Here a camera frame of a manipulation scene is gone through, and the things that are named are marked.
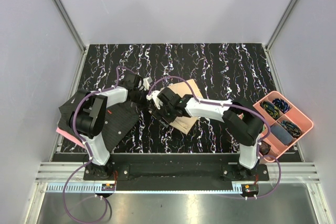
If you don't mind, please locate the beige cloth napkin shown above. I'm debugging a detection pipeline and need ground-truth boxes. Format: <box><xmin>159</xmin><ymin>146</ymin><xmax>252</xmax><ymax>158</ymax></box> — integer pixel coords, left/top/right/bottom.
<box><xmin>169</xmin><ymin>79</ymin><xmax>203</xmax><ymax>135</ymax></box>

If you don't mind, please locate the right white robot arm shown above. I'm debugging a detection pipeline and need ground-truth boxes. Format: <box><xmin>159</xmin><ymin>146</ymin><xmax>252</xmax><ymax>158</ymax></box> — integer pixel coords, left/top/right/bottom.
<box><xmin>146</xmin><ymin>88</ymin><xmax>266</xmax><ymax>180</ymax></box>

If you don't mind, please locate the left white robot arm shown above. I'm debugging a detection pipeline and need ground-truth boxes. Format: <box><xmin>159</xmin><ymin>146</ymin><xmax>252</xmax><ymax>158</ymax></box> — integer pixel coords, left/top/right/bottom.
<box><xmin>69</xmin><ymin>73</ymin><xmax>153</xmax><ymax>180</ymax></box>

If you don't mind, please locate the yellow patterned sock roll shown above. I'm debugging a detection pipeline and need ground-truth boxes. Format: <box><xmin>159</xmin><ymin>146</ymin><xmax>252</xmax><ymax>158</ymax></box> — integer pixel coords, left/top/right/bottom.
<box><xmin>260</xmin><ymin>101</ymin><xmax>280</xmax><ymax>120</ymax></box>

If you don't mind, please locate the brown patterned sock roll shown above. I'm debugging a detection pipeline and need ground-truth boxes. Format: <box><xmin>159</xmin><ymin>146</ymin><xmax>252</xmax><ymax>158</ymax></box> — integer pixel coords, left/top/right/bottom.
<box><xmin>259</xmin><ymin>141</ymin><xmax>271</xmax><ymax>156</ymax></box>

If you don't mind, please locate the blue patterned sock roll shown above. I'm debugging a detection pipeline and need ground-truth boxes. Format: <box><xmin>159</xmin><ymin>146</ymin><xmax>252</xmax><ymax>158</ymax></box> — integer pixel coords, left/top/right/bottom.
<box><xmin>272</xmin><ymin>98</ymin><xmax>291</xmax><ymax>114</ymax></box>

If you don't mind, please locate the teal patterned sock roll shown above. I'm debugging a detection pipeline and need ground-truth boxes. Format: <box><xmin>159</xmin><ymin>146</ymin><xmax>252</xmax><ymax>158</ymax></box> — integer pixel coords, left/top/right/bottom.
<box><xmin>280</xmin><ymin>120</ymin><xmax>302</xmax><ymax>138</ymax></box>

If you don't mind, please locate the pink paper sheet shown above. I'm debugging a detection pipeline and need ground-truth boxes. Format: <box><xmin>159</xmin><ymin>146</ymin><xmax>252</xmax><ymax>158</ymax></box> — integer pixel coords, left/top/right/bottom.
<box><xmin>56</xmin><ymin>128</ymin><xmax>86</xmax><ymax>149</ymax></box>

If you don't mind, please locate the pink divided tray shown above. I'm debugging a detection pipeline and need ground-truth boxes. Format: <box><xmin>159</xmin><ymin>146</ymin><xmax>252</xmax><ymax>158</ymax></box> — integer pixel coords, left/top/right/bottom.
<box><xmin>254</xmin><ymin>91</ymin><xmax>313</xmax><ymax>162</ymax></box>

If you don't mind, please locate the grey rolled sock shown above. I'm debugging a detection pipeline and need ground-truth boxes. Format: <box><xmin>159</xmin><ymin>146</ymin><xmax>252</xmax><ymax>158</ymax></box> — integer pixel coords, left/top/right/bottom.
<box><xmin>270</xmin><ymin>124</ymin><xmax>292</xmax><ymax>146</ymax></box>

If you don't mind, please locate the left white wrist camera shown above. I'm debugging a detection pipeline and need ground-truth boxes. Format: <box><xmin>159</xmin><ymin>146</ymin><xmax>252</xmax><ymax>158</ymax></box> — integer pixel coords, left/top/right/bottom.
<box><xmin>139</xmin><ymin>77</ymin><xmax>153</xmax><ymax>91</ymax></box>

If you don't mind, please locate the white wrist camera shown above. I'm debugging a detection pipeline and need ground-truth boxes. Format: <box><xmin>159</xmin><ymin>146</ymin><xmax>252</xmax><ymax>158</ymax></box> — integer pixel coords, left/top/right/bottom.
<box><xmin>139</xmin><ymin>77</ymin><xmax>153</xmax><ymax>91</ymax></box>
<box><xmin>146</xmin><ymin>91</ymin><xmax>163</xmax><ymax>109</ymax></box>

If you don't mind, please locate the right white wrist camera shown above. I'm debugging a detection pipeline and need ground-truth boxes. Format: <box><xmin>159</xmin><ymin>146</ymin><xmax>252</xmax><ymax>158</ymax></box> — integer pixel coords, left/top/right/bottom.
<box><xmin>146</xmin><ymin>91</ymin><xmax>163</xmax><ymax>109</ymax></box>

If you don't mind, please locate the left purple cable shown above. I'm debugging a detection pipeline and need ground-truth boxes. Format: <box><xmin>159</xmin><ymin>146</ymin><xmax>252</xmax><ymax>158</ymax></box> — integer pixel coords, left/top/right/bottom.
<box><xmin>62</xmin><ymin>66</ymin><xmax>137</xmax><ymax>222</ymax></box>

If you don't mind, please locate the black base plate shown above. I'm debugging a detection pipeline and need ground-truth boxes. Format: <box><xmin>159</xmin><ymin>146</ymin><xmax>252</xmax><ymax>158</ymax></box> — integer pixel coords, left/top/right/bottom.
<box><xmin>83</xmin><ymin>153</ymin><xmax>269</xmax><ymax>193</ymax></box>

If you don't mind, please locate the slotted cable duct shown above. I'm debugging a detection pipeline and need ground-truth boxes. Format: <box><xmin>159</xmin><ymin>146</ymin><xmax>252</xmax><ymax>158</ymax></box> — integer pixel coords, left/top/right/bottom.
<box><xmin>46</xmin><ymin>183</ymin><xmax>116</xmax><ymax>194</ymax></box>

